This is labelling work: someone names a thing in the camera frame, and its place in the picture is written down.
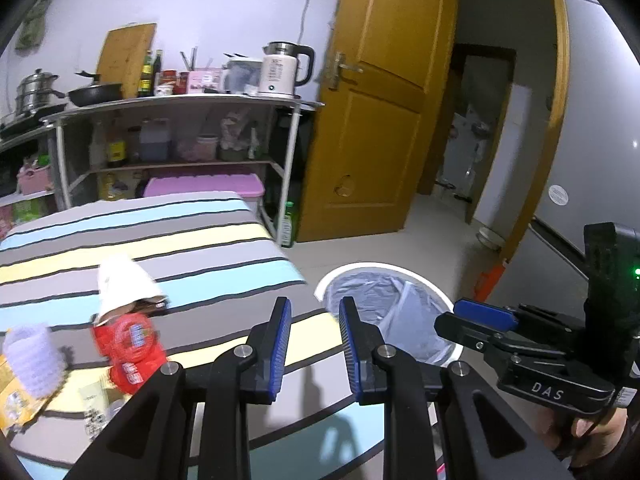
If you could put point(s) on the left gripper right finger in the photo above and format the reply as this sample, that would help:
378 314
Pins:
369 370

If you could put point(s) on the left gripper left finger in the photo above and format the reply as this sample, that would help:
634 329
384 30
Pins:
262 381

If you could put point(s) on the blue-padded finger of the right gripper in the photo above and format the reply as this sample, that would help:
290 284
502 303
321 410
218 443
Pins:
496 318

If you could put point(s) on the red round lid cup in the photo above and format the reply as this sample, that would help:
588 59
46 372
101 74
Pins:
133 337

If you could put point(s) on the red snack wrapper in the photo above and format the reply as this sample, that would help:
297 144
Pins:
127 377

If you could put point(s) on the yellow snack packet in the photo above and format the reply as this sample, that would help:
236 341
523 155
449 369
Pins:
17 406

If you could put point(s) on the white trash bin with liner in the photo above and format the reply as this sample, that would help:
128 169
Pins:
404 305

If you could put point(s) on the right hand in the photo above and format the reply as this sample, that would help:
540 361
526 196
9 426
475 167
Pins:
594 439

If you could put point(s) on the striped tablecloth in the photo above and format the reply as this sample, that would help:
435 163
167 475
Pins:
219 273

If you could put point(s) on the green glass bottle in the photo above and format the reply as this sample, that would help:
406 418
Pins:
289 224

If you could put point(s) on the white metal shelf rack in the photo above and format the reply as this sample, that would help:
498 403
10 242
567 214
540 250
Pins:
211 133

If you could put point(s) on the white paper bag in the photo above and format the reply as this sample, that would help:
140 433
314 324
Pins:
125 287

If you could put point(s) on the purple lidded storage box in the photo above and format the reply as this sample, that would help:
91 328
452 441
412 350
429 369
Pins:
248 186

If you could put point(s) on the ribbed clear plastic cup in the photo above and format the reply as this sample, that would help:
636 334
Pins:
34 359

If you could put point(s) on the blue liquid jug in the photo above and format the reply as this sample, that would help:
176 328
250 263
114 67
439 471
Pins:
155 140

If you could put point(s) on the yellow-label oil bottle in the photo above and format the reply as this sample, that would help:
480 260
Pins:
116 147

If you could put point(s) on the white electric kettle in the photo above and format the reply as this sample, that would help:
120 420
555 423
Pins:
279 75

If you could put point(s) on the white plastic container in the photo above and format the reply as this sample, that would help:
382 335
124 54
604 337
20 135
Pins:
241 75

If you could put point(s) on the pink utensil box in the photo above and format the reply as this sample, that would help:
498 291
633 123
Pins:
207 80

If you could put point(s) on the pink plastic basket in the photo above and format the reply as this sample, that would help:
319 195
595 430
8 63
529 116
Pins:
32 180

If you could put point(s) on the dark sauce bottle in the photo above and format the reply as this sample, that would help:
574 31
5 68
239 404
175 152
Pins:
146 77

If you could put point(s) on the yellow wooden door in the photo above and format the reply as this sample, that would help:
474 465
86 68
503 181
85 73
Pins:
381 90

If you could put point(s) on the black frying pan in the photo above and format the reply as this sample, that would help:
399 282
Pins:
95 93

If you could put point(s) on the wooden cutting board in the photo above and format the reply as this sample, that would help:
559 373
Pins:
123 54

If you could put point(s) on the black induction cooker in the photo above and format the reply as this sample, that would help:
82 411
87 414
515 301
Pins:
28 121

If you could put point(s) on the stainless steel steamer pot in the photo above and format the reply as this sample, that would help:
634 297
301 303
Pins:
35 91

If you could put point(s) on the green hanging cloth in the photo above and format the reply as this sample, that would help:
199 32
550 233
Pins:
33 28

